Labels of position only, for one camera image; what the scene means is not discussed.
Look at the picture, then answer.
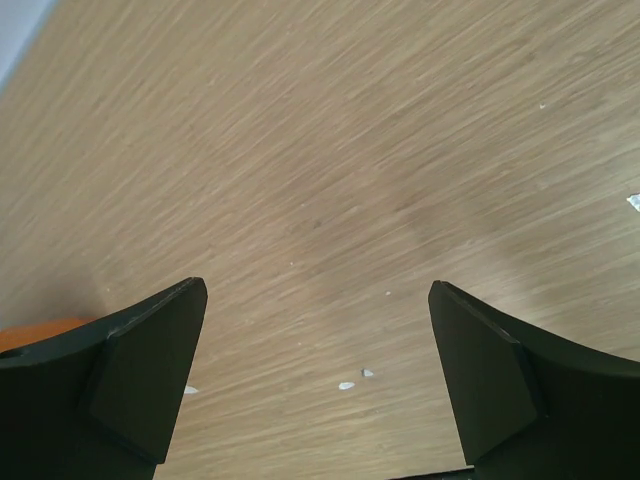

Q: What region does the orange plastic basket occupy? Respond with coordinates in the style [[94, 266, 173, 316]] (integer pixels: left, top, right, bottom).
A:
[[0, 318, 92, 353]]

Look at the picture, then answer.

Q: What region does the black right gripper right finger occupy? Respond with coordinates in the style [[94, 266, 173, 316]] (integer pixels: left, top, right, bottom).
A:
[[428, 281, 639, 479]]

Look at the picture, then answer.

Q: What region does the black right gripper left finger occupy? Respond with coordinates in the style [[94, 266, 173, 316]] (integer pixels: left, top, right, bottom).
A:
[[1, 277, 207, 479]]

